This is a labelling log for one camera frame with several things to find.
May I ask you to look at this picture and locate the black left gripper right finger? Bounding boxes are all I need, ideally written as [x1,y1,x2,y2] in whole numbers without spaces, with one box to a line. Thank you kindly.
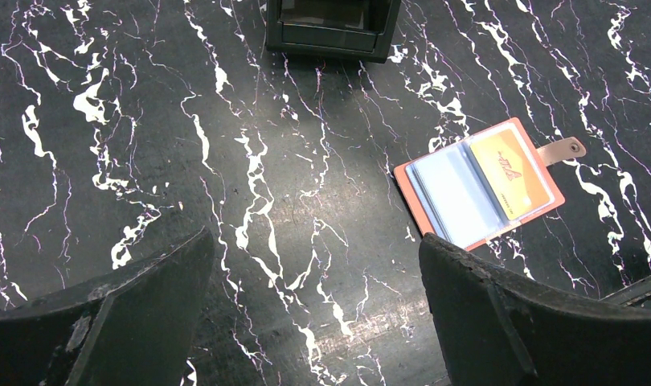
[419,233,651,385]

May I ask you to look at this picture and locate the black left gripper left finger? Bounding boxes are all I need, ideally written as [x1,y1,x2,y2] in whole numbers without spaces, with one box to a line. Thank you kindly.
[0,228,215,385]

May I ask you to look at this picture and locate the brown leather card holder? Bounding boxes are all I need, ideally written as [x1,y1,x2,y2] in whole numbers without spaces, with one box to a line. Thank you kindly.
[394,117,587,251]

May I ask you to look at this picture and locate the orange VIP card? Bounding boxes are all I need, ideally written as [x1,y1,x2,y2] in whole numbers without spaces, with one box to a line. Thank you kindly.
[469,123,554,220]

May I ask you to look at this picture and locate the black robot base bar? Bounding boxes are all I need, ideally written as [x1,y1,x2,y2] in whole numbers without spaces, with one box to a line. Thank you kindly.
[602,276,651,310]

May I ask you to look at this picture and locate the black card dispenser box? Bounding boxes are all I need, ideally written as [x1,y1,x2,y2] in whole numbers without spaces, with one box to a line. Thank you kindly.
[265,0,401,64]

